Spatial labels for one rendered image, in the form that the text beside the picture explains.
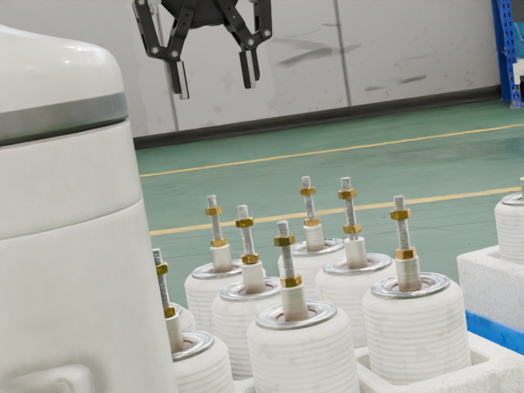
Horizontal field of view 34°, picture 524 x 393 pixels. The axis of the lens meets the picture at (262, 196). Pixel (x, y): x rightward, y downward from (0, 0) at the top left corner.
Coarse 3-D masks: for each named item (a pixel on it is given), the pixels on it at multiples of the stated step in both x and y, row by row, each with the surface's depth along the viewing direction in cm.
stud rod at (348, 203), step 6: (342, 180) 92; (348, 180) 92; (342, 186) 93; (348, 186) 92; (348, 204) 93; (348, 210) 93; (348, 216) 93; (354, 216) 93; (348, 222) 93; (354, 222) 93; (354, 234) 93
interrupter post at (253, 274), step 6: (246, 264) 90; (252, 264) 89; (258, 264) 89; (246, 270) 89; (252, 270) 89; (258, 270) 89; (246, 276) 89; (252, 276) 89; (258, 276) 89; (246, 282) 90; (252, 282) 89; (258, 282) 90; (264, 282) 90; (246, 288) 90; (252, 288) 90; (258, 288) 90; (264, 288) 90
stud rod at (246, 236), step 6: (240, 210) 89; (246, 210) 89; (240, 216) 89; (246, 216) 89; (246, 228) 89; (246, 234) 89; (246, 240) 89; (246, 246) 90; (252, 246) 90; (246, 252) 90; (252, 252) 90
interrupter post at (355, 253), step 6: (348, 240) 93; (354, 240) 93; (360, 240) 93; (348, 246) 93; (354, 246) 93; (360, 246) 93; (348, 252) 93; (354, 252) 93; (360, 252) 93; (348, 258) 93; (354, 258) 93; (360, 258) 93; (366, 258) 94; (348, 264) 94; (354, 264) 93; (360, 264) 93; (366, 264) 94
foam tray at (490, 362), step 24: (360, 360) 88; (480, 360) 83; (504, 360) 80; (240, 384) 84; (360, 384) 82; (384, 384) 79; (408, 384) 78; (432, 384) 77; (456, 384) 77; (480, 384) 78; (504, 384) 78
